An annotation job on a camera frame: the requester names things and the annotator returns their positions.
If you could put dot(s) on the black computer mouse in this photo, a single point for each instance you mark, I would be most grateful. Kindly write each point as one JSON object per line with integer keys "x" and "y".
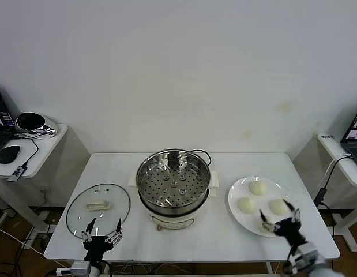
{"x": 8, "y": 154}

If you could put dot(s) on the grey usb hub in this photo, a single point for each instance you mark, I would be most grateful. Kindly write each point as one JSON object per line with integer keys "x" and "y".
{"x": 16, "y": 173}

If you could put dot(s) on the white table leg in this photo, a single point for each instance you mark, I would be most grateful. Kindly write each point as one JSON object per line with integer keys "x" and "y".
{"x": 269, "y": 267}
{"x": 107, "y": 269}

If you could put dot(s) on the white side desk with mouse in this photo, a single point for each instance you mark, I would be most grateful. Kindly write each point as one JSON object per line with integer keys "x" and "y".
{"x": 42, "y": 155}

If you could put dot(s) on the black power adapter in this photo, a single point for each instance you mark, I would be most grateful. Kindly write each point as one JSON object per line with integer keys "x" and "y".
{"x": 321, "y": 195}

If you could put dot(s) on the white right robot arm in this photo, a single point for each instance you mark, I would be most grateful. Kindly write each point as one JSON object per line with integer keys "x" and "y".
{"x": 313, "y": 259}

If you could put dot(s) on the chrome and black headset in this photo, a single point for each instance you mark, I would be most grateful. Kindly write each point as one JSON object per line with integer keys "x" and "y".
{"x": 29, "y": 121}

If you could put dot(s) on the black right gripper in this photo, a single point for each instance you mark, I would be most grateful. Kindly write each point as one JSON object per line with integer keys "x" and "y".
{"x": 290, "y": 229}

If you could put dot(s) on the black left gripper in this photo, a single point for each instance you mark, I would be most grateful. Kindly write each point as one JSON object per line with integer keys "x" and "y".
{"x": 97, "y": 245}

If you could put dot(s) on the small printed desk label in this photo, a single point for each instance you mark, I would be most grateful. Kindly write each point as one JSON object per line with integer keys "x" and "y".
{"x": 327, "y": 136}

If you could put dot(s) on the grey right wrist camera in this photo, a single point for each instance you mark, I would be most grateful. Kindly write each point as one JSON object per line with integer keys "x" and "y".
{"x": 296, "y": 262}

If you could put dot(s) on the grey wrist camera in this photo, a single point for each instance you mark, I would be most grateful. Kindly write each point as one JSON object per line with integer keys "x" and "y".
{"x": 296, "y": 262}
{"x": 80, "y": 268}

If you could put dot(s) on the cream electric cooker base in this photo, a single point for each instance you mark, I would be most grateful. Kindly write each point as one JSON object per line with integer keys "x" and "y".
{"x": 172, "y": 220}

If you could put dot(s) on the stainless steel steamer basket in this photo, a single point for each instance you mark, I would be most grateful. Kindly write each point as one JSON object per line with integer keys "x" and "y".
{"x": 172, "y": 184}

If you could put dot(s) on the round glass lid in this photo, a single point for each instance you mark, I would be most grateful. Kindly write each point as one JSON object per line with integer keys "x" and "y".
{"x": 109, "y": 196}

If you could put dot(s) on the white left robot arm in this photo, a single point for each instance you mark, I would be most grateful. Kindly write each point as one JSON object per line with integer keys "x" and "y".
{"x": 96, "y": 271}

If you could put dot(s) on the white round plate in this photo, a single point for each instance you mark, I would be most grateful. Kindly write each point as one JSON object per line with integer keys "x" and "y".
{"x": 238, "y": 190}

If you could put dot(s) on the white side desk with label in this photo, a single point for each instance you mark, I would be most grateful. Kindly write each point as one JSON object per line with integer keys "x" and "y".
{"x": 332, "y": 147}

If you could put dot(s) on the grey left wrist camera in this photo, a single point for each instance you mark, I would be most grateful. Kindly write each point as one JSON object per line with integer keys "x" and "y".
{"x": 80, "y": 268}

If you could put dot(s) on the black laptop with pink screen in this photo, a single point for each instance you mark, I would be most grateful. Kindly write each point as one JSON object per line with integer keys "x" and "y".
{"x": 354, "y": 144}

